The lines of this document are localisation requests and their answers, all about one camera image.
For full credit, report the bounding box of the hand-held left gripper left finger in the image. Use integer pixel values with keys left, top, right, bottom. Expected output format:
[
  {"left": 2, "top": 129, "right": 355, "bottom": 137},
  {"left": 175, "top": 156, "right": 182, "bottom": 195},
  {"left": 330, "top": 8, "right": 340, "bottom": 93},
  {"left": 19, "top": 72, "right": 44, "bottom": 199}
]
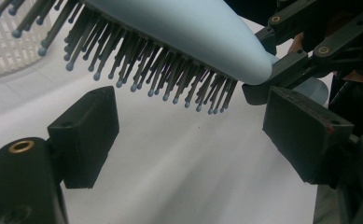
[{"left": 47, "top": 85, "right": 120, "bottom": 189}]

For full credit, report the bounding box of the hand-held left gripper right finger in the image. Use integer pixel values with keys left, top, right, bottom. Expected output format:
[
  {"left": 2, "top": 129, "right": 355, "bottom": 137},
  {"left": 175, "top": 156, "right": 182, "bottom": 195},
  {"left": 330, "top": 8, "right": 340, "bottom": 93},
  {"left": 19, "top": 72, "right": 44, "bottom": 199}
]
[{"left": 261, "top": 86, "right": 356, "bottom": 186}]

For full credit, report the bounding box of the light blue hairbrush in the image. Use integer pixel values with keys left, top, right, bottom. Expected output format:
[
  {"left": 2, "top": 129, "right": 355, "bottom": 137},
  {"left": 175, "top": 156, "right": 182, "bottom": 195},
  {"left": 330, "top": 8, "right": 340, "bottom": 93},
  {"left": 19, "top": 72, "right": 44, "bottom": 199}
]
[{"left": 0, "top": 0, "right": 330, "bottom": 116}]

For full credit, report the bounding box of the white plastic mesh basket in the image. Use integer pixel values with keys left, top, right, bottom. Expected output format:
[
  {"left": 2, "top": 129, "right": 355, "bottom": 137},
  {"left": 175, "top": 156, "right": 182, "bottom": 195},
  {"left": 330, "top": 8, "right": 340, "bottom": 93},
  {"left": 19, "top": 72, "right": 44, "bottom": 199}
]
[{"left": 0, "top": 0, "right": 59, "bottom": 79}]

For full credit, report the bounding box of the white table cover sheet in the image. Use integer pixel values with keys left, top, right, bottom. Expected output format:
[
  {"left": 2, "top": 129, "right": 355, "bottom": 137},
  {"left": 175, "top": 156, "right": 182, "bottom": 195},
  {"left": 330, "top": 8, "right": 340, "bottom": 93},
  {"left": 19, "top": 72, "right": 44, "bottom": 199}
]
[{"left": 0, "top": 12, "right": 334, "bottom": 224}]

